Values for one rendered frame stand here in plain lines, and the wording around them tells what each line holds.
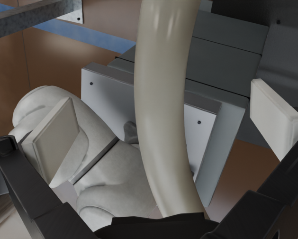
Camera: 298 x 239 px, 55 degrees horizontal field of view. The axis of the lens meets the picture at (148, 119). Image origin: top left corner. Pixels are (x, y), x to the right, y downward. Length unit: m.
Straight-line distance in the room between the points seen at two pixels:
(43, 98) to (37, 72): 1.60
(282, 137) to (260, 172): 1.74
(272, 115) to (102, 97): 0.67
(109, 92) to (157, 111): 0.63
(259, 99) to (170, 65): 0.07
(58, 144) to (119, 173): 0.45
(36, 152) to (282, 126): 0.13
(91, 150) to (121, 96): 0.20
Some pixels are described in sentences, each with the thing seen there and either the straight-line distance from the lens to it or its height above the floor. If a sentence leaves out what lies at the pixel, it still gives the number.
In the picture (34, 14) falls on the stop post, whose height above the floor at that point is 0.32.
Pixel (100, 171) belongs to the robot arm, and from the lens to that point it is 0.63.
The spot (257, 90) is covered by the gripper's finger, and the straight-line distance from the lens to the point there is 0.20.
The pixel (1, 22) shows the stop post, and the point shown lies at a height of 0.53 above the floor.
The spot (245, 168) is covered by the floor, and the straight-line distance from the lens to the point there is 1.90.
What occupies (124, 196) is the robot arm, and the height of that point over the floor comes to 1.09.
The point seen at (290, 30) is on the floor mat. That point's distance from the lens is 1.48.
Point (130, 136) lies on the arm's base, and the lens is 0.79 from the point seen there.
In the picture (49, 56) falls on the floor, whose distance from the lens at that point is 2.11.
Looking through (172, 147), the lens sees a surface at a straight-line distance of 0.17.
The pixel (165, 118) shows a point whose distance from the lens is 0.16.
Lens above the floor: 1.45
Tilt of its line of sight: 50 degrees down
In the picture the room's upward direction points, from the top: 142 degrees counter-clockwise
